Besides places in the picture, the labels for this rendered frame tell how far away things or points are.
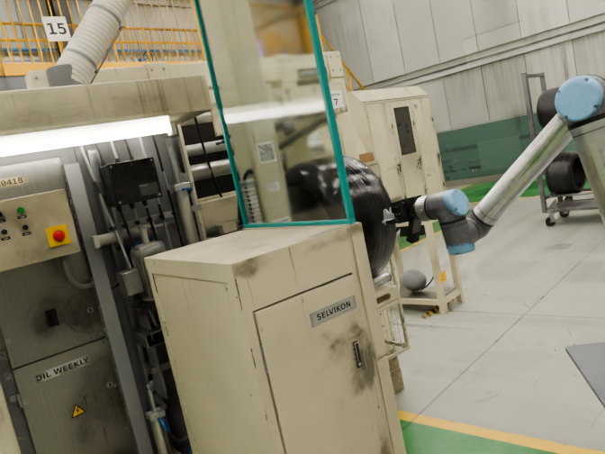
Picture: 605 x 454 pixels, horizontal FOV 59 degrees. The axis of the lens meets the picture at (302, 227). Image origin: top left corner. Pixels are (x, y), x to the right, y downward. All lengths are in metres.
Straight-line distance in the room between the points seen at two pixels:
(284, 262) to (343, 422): 0.44
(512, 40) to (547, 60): 0.92
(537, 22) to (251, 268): 12.42
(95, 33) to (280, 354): 1.37
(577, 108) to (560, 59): 11.54
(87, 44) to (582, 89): 1.60
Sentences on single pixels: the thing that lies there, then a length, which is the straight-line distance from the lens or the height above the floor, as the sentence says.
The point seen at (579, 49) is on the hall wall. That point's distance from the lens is 13.08.
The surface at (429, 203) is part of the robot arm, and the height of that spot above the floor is 1.23.
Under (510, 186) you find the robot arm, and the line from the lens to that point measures 1.89.
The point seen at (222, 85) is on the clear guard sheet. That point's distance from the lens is 1.80.
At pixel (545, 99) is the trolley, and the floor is 1.56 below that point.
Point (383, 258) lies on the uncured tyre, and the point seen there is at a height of 1.00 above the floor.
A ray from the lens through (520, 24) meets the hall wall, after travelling 13.48.
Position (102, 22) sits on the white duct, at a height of 2.08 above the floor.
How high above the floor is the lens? 1.46
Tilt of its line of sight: 7 degrees down
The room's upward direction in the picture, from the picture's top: 12 degrees counter-clockwise
